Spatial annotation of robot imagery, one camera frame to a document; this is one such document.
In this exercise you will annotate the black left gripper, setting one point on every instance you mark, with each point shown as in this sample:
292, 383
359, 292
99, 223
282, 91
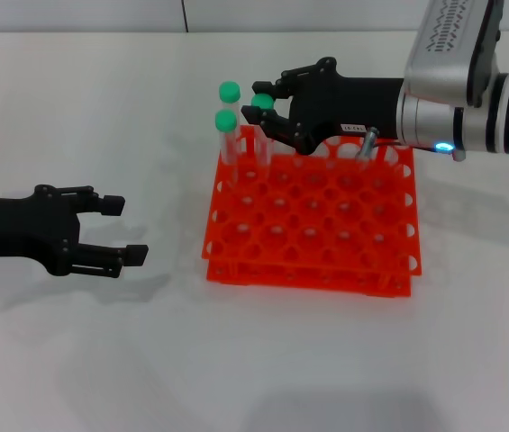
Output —
20, 229

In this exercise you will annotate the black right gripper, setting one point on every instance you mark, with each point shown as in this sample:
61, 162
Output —
348, 103

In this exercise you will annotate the clear test tube green cap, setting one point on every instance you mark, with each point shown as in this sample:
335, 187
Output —
225, 121
263, 101
229, 91

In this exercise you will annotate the orange test tube rack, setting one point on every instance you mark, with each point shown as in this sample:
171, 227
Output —
308, 288

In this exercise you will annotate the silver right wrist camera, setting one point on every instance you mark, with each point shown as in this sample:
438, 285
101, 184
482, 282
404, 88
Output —
448, 45

